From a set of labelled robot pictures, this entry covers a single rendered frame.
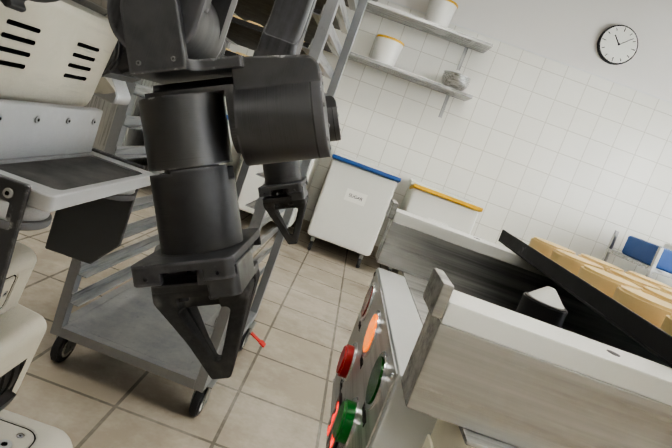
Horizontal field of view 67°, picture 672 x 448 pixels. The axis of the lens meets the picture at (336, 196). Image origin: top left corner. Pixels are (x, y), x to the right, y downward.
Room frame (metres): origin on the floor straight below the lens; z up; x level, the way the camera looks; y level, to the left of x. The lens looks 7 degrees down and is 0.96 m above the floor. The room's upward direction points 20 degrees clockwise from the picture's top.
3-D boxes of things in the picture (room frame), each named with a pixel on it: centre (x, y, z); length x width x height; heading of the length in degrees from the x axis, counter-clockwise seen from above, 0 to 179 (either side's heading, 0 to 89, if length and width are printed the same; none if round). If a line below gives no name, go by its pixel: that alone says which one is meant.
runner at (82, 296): (1.70, 0.59, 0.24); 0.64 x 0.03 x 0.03; 177
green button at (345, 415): (0.35, -0.07, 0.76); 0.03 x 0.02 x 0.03; 1
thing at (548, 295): (0.36, -0.17, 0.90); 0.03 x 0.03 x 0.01
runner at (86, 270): (1.70, 0.59, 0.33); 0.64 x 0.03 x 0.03; 177
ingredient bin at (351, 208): (4.06, -0.15, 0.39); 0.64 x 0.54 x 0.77; 178
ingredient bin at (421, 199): (4.05, -0.80, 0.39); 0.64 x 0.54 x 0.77; 177
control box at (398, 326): (0.40, -0.08, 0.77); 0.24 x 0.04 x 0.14; 1
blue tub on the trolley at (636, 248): (3.88, -2.45, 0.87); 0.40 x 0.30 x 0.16; 3
